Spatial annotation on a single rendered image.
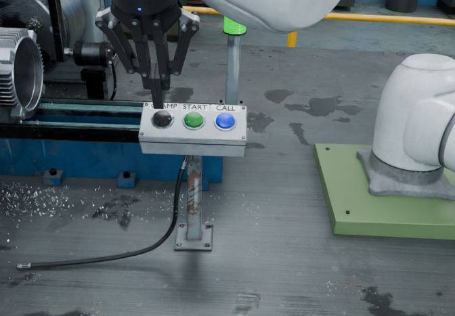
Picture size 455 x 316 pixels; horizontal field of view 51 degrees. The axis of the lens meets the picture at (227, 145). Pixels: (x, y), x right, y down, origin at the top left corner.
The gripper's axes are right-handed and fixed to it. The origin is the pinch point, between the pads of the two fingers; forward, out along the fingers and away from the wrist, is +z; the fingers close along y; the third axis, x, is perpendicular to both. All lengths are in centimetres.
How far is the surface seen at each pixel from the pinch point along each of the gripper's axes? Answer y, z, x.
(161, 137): -0.2, 8.1, 3.5
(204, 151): -7.0, 11.4, 3.6
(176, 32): 32, 238, -258
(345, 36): -127, 272, -297
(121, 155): 12.0, 35.1, -9.4
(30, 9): 38, 27, -45
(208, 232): -7.7, 32.6, 8.8
